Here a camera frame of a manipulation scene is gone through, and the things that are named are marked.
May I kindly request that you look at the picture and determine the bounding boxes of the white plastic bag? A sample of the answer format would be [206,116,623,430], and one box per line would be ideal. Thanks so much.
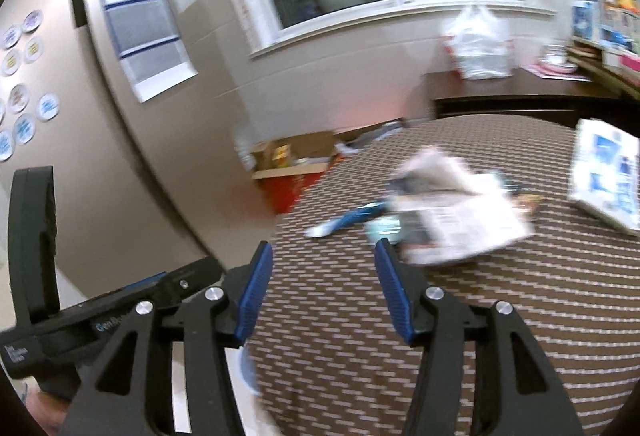
[440,4,513,80]

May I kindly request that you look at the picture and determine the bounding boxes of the wooden desktop shelf organiser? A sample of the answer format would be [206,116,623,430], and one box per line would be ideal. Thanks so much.
[570,0,640,67]

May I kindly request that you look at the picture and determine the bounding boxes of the blue plastic bucket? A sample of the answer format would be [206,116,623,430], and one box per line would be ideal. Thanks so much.
[235,346,261,397]

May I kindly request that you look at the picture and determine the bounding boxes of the bowl on saucer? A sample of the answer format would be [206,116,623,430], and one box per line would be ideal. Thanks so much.
[542,54,583,72]

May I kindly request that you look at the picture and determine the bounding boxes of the white blue box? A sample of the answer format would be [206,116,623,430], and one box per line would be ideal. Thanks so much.
[568,117,640,237]

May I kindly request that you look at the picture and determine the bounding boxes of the white printed sheet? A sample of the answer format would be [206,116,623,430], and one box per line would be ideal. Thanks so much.
[122,41,197,103]

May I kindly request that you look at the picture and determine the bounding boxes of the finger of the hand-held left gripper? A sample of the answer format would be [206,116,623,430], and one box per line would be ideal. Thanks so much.
[10,165,60,323]
[120,257,223,306]

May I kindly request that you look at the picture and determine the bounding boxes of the grey plastic bag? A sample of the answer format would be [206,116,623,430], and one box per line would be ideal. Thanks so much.
[335,119,403,152]

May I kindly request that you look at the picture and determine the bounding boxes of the blue tube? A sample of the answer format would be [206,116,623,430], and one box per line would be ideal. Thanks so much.
[305,201,396,239]

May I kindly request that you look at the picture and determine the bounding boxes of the red white package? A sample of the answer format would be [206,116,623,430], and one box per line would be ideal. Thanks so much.
[441,34,458,72]

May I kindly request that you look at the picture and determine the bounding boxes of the red cardboard box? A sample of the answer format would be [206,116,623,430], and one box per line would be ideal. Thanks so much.
[252,166,331,217]

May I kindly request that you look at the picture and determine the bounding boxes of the silver double-door refrigerator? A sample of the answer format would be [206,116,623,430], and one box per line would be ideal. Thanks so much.
[0,0,281,332]

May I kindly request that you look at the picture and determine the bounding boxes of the round character fridge magnets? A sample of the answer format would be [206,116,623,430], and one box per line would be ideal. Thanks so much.
[0,9,61,162]

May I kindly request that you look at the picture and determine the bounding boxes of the light blue packet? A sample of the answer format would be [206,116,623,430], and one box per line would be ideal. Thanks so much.
[364,215,403,244]

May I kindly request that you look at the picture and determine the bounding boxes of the brown polka dot tablecloth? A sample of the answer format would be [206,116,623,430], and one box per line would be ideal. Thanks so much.
[247,113,640,436]

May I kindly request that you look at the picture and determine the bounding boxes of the white printed paper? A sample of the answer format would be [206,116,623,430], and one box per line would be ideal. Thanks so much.
[392,147,533,267]

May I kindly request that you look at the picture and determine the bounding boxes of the pink placemat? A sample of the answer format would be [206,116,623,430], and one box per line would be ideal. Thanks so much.
[532,61,593,77]

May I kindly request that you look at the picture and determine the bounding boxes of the blue book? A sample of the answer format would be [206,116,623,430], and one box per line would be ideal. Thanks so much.
[571,0,601,40]

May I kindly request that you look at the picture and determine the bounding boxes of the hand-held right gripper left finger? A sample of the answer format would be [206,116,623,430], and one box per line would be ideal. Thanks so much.
[70,240,274,436]

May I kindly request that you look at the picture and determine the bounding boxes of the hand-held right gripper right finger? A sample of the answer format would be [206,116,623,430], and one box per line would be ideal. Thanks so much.
[374,237,586,436]

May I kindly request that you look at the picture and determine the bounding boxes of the dark wooden desk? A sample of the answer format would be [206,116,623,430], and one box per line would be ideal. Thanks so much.
[422,66,621,119]

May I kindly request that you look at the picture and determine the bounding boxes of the brown wrapper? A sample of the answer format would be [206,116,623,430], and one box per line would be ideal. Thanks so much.
[502,183,543,212]

